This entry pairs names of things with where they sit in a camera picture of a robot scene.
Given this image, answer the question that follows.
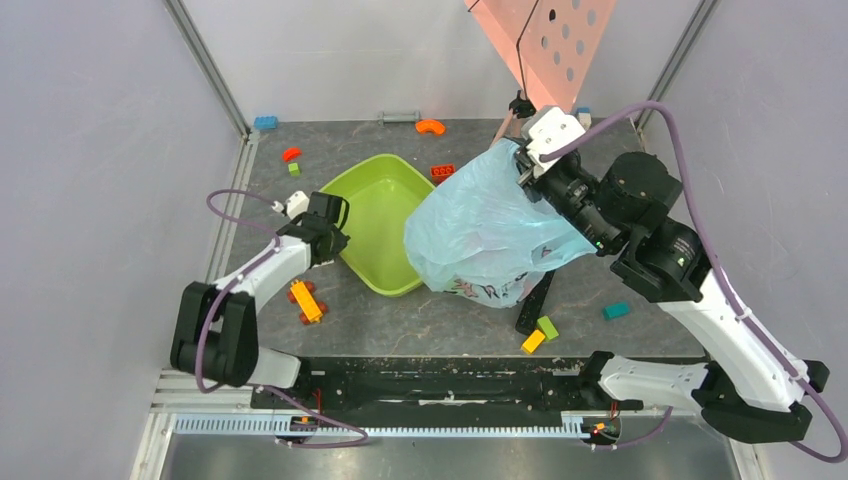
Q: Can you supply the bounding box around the lime green plastic tray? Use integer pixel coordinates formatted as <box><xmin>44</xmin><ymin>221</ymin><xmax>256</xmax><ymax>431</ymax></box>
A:
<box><xmin>321</xmin><ymin>154</ymin><xmax>434</xmax><ymax>297</ymax></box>

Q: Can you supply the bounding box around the light blue printed plastic bag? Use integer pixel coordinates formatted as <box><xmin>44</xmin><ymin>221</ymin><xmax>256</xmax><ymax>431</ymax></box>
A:
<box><xmin>403</xmin><ymin>139</ymin><xmax>596</xmax><ymax>308</ymax></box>

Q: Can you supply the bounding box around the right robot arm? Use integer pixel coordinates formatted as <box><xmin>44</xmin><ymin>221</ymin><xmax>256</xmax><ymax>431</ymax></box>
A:
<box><xmin>515</xmin><ymin>148</ymin><xmax>812</xmax><ymax>444</ymax></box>

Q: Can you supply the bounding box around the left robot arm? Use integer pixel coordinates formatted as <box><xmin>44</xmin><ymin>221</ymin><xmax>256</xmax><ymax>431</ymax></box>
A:
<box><xmin>170</xmin><ymin>191</ymin><xmax>350</xmax><ymax>408</ymax></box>

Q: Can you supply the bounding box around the yellow red toy car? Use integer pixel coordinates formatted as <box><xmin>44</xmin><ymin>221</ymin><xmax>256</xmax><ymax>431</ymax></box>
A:
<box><xmin>287</xmin><ymin>280</ymin><xmax>328</xmax><ymax>325</ymax></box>

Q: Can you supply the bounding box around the white blue small brick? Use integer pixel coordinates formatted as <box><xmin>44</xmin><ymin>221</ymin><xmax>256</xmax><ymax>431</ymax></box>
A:
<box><xmin>575</xmin><ymin>107</ymin><xmax>593</xmax><ymax>130</ymax></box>

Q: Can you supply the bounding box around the red semicircle toy block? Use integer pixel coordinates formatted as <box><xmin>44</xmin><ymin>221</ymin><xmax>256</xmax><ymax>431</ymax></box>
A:
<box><xmin>281</xmin><ymin>147</ymin><xmax>302</xmax><ymax>163</ymax></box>

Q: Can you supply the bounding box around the pink tripod stand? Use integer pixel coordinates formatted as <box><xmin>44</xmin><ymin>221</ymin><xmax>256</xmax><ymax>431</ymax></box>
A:
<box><xmin>490</xmin><ymin>90</ymin><xmax>537</xmax><ymax>146</ymax></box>

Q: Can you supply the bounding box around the blue toy brick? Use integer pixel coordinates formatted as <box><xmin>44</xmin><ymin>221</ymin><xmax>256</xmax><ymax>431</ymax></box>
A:
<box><xmin>253</xmin><ymin>115</ymin><xmax>278</xmax><ymax>131</ymax></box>

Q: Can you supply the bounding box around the teal toy cube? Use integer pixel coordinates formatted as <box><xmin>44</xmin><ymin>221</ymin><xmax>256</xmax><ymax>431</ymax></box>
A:
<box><xmin>602</xmin><ymin>302</ymin><xmax>631</xmax><ymax>321</ymax></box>

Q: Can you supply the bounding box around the orange toy brick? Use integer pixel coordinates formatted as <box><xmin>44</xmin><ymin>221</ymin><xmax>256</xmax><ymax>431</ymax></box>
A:
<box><xmin>430</xmin><ymin>164</ymin><xmax>456</xmax><ymax>185</ymax></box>

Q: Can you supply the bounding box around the green toy block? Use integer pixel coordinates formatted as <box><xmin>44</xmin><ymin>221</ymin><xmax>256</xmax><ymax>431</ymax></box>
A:
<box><xmin>536</xmin><ymin>316</ymin><xmax>559</xmax><ymax>341</ymax></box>

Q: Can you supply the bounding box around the orange arch toy block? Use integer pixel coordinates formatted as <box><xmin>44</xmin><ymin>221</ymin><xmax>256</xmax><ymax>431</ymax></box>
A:
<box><xmin>415</xmin><ymin>119</ymin><xmax>447</xmax><ymax>136</ymax></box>

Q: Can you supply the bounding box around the pink perforated board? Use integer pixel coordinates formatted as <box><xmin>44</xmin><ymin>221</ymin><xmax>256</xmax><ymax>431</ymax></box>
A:
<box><xmin>465</xmin><ymin>0</ymin><xmax>616</xmax><ymax>111</ymax></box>

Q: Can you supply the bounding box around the yellow toy block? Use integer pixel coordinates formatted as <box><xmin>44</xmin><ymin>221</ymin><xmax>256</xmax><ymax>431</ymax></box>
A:
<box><xmin>521</xmin><ymin>330</ymin><xmax>546</xmax><ymax>355</ymax></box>

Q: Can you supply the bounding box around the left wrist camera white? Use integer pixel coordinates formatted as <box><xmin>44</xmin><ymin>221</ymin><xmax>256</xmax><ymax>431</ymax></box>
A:
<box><xmin>271</xmin><ymin>191</ymin><xmax>309</xmax><ymax>219</ymax></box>

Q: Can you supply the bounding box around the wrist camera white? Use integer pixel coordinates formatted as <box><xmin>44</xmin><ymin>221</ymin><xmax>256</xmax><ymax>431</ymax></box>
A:
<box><xmin>271</xmin><ymin>191</ymin><xmax>309</xmax><ymax>219</ymax></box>
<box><xmin>520</xmin><ymin>105</ymin><xmax>586</xmax><ymax>181</ymax></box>

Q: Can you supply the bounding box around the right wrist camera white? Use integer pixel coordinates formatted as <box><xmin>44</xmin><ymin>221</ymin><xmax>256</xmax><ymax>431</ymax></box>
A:
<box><xmin>520</xmin><ymin>105</ymin><xmax>586</xmax><ymax>181</ymax></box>

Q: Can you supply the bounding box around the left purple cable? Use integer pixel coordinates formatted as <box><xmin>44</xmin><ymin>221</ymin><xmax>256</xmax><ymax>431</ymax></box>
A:
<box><xmin>193</xmin><ymin>189</ymin><xmax>370</xmax><ymax>450</ymax></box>

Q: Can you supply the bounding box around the purple cable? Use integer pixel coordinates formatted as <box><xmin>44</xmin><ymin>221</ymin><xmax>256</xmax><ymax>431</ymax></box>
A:
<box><xmin>193</xmin><ymin>189</ymin><xmax>370</xmax><ymax>450</ymax></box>
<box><xmin>539</xmin><ymin>100</ymin><xmax>848</xmax><ymax>464</ymax></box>

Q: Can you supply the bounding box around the grey metal handle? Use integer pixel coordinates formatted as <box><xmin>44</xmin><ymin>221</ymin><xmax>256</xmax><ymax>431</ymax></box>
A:
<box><xmin>377</xmin><ymin>110</ymin><xmax>422</xmax><ymax>125</ymax></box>

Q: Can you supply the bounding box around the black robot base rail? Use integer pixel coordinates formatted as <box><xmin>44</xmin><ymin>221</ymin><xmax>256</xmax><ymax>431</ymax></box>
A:
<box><xmin>284</xmin><ymin>356</ymin><xmax>643</xmax><ymax>428</ymax></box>

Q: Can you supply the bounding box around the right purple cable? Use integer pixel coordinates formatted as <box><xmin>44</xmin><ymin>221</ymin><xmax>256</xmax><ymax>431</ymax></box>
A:
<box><xmin>539</xmin><ymin>100</ymin><xmax>848</xmax><ymax>464</ymax></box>

